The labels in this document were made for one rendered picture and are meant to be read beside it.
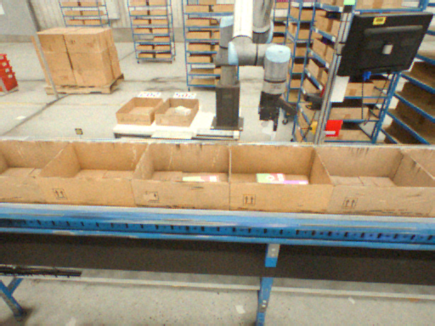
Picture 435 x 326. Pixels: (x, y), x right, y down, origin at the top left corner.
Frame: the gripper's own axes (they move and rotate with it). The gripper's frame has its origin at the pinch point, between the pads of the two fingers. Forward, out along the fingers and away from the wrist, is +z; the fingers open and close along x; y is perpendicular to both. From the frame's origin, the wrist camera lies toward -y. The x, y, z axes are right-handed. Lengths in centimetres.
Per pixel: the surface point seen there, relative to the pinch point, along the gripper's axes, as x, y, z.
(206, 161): -0.5, 30.9, 15.8
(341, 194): 28.6, -23.6, 10.4
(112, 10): -927, 428, 4
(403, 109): -164, -164, 50
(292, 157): -0.3, -10.9, 12.0
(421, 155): 0, -69, 9
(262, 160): -0.4, 3.0, 13.9
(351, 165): -0.1, -39.2, 15.4
